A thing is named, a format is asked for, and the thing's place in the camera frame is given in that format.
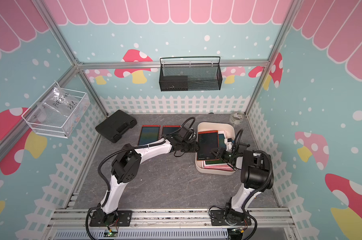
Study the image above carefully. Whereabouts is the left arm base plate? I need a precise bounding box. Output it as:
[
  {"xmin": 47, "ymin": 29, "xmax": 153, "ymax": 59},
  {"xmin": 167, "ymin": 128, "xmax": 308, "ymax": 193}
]
[{"xmin": 89, "ymin": 209, "xmax": 132, "ymax": 227}]

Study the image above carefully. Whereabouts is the clear plastic bag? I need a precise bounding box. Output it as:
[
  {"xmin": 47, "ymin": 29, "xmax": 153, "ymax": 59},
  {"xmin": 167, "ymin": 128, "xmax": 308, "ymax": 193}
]
[{"xmin": 33, "ymin": 83, "xmax": 87, "ymax": 134}]

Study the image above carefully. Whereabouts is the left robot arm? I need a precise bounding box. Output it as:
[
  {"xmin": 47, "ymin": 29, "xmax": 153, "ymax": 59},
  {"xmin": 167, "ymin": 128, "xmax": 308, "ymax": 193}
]
[{"xmin": 85, "ymin": 117, "xmax": 199, "ymax": 228}]

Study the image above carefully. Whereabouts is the white wire wall basket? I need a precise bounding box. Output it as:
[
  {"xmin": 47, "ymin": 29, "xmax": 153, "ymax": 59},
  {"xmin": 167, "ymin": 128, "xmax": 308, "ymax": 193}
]
[{"xmin": 21, "ymin": 81, "xmax": 91, "ymax": 139}]

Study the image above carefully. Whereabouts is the black mesh wall basket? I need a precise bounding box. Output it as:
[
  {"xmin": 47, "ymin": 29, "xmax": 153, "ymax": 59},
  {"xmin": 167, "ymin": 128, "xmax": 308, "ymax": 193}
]
[{"xmin": 159, "ymin": 56, "xmax": 223, "ymax": 92}]

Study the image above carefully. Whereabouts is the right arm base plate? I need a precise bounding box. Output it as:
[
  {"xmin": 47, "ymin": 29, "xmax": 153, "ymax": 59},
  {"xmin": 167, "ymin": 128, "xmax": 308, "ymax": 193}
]
[{"xmin": 209, "ymin": 209, "xmax": 252, "ymax": 226}]

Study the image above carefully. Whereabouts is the red frame writing tablet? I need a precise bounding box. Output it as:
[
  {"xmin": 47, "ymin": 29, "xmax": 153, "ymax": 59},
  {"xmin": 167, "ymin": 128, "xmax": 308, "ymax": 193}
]
[{"xmin": 138, "ymin": 125, "xmax": 160, "ymax": 146}]

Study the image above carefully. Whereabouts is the black box in basket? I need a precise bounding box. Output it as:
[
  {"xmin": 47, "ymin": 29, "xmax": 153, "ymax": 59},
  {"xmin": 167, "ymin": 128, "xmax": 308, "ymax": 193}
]
[{"xmin": 159, "ymin": 76, "xmax": 189, "ymax": 92}]

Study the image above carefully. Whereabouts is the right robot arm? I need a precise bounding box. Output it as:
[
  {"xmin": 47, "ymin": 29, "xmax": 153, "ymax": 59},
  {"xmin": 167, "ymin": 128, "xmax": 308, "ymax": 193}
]
[{"xmin": 209, "ymin": 130, "xmax": 274, "ymax": 226}]

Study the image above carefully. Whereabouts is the clear tape roll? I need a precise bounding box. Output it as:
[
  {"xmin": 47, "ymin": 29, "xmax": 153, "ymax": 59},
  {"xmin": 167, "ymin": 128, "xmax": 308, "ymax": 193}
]
[{"xmin": 230, "ymin": 112, "xmax": 246, "ymax": 125}]

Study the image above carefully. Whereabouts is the black plastic tool case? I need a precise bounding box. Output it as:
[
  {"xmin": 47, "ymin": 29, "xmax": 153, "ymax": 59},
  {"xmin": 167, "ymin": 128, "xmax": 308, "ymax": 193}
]
[{"xmin": 95, "ymin": 110, "xmax": 137, "ymax": 143}]

